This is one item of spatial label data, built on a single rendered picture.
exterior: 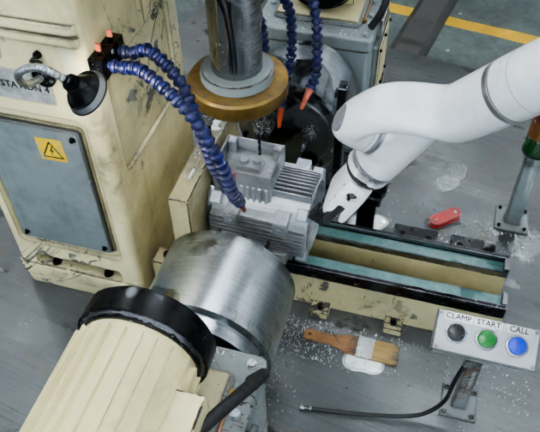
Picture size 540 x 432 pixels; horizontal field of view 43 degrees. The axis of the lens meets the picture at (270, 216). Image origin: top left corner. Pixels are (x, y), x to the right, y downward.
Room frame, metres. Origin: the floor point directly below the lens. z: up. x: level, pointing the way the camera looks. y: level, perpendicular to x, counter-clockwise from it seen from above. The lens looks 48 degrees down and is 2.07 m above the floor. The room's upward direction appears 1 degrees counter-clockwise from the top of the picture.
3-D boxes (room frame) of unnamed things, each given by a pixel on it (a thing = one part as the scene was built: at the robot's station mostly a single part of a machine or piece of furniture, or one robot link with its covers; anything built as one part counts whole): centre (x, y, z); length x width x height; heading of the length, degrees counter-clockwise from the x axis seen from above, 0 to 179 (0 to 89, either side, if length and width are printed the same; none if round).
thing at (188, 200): (1.04, 0.16, 0.97); 0.30 x 0.11 x 0.34; 163
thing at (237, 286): (0.66, 0.12, 1.04); 0.37 x 0.25 x 0.25; 163
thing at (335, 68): (1.31, -0.08, 1.04); 0.41 x 0.25 x 0.25; 163
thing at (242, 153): (1.01, 0.04, 1.11); 0.12 x 0.11 x 0.07; 72
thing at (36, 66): (0.84, 0.30, 1.46); 0.18 x 0.11 x 0.13; 73
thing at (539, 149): (1.13, -0.59, 1.05); 0.06 x 0.06 x 0.04
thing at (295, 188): (0.99, 0.00, 1.01); 0.20 x 0.19 x 0.19; 72
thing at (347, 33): (1.57, -0.16, 0.99); 0.35 x 0.31 x 0.37; 163
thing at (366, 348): (0.78, -0.16, 0.80); 0.21 x 0.05 x 0.01; 72
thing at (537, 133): (1.13, -0.59, 1.10); 0.06 x 0.06 x 0.04
